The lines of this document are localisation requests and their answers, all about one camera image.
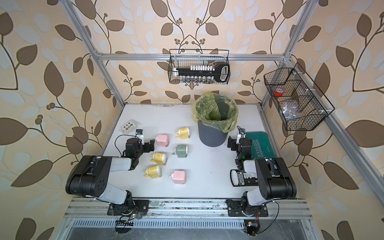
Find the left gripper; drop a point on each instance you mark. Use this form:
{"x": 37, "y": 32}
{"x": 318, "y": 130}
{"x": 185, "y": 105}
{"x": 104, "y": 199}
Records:
{"x": 145, "y": 145}

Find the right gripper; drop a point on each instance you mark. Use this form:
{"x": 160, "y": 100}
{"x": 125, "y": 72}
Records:
{"x": 234, "y": 144}

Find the green pencil sharpener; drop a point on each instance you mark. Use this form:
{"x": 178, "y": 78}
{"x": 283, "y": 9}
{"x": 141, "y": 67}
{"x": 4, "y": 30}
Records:
{"x": 181, "y": 151}

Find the pink sharpener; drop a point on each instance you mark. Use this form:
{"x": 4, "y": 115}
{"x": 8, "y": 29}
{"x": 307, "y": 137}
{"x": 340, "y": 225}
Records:
{"x": 179, "y": 177}
{"x": 162, "y": 140}

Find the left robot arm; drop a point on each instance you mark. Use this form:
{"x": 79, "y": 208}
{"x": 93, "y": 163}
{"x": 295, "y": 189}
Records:
{"x": 90, "y": 179}

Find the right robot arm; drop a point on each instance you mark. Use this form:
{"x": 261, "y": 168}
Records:
{"x": 258, "y": 167}

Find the yellow sharpener middle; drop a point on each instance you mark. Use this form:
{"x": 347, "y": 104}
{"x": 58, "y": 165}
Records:
{"x": 159, "y": 158}

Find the yellow sharpener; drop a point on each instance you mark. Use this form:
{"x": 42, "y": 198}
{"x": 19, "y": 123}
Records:
{"x": 183, "y": 133}
{"x": 153, "y": 172}
{"x": 159, "y": 158}

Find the yellow sharpener near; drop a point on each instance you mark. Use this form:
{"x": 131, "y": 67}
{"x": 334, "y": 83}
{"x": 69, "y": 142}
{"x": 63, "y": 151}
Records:
{"x": 153, "y": 172}

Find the yellow sharpener far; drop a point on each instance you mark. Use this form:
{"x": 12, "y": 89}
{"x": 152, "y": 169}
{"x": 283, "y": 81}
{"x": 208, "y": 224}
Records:
{"x": 183, "y": 133}

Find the grey trash bin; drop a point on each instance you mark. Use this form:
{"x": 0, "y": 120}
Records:
{"x": 210, "y": 136}

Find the white button box in bag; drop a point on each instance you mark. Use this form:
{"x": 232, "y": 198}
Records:
{"x": 128, "y": 127}

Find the green plastic tool case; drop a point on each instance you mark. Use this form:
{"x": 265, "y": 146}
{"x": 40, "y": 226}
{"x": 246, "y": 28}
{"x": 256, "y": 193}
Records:
{"x": 261, "y": 147}

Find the yellow-green bin liner bag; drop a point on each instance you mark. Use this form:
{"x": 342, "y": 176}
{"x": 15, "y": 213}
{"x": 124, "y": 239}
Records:
{"x": 216, "y": 111}

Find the clear plastic bag in basket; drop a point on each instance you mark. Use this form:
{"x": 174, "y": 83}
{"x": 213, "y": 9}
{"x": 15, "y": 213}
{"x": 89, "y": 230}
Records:
{"x": 290, "y": 109}

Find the socket set in basket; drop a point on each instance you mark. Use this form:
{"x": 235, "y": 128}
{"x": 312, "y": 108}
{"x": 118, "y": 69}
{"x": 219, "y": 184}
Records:
{"x": 217, "y": 73}

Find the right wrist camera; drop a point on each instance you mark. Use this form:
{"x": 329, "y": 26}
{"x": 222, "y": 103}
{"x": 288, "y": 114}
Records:
{"x": 241, "y": 134}

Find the right wire basket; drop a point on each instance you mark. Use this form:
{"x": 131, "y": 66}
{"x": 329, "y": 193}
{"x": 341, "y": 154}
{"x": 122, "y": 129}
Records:
{"x": 298, "y": 85}

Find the wire basket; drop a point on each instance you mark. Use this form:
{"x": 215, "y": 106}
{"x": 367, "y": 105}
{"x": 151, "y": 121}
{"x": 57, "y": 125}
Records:
{"x": 298, "y": 85}
{"x": 193, "y": 57}

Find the back wire basket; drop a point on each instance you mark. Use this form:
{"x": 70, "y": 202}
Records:
{"x": 193, "y": 57}

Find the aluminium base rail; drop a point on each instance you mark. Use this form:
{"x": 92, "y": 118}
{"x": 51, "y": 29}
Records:
{"x": 192, "y": 209}

